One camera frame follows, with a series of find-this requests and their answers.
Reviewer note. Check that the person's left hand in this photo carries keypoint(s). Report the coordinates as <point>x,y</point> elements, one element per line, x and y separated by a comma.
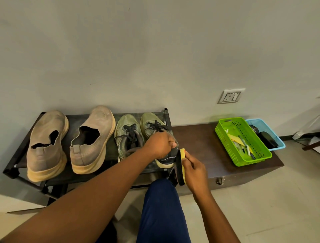
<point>160,145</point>

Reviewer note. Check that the person's right hand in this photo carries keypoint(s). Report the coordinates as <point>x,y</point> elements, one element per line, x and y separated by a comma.
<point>196,172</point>

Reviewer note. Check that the yellow-edged shoe shine sponge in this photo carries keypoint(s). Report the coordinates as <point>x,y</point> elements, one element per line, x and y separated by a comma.
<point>181,165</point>

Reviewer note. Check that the green sneaker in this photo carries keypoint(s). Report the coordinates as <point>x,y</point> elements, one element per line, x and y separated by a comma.
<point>127,140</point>
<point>150,120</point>

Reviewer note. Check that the yellow sticky note pad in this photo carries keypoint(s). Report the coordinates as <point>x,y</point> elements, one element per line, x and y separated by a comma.
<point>235,139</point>

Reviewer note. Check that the teal pen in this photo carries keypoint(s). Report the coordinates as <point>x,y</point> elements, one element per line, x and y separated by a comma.
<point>242,140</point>

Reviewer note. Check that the beige suede shoe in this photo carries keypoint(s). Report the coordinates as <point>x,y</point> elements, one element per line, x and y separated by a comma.
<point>45,160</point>
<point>100,125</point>

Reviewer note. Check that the person's right forearm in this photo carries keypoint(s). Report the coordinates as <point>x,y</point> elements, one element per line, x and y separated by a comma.
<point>217,217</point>

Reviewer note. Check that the person's left forearm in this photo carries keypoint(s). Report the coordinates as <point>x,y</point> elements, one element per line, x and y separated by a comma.
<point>75,212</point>

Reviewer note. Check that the dark brown low bench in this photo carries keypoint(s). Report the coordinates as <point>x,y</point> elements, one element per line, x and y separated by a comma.
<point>200,142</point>

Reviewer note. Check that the green plastic basket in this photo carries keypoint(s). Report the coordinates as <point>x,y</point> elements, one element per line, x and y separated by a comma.
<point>245,160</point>

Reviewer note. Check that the dark blue trousers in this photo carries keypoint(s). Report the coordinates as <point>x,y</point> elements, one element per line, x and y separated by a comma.
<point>162,212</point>

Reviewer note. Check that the round black polish tin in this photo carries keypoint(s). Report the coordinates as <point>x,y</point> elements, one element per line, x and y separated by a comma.
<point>253,129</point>

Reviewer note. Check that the light blue plastic basket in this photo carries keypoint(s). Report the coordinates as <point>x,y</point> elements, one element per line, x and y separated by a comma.
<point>265,124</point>

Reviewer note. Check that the black metal shoe rack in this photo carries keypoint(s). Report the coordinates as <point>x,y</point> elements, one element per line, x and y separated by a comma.
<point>72,122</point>

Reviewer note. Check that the dark skirting strip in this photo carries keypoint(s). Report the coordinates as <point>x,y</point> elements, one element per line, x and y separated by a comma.
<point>286,138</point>

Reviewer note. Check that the grey furniture base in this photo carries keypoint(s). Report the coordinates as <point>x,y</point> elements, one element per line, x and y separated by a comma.
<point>298,136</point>

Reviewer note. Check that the brown wooden furniture leg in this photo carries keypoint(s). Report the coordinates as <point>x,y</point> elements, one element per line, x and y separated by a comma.
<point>311,146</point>

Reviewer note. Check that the white wall socket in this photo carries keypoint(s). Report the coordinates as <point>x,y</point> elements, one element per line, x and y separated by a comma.
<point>230,96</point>

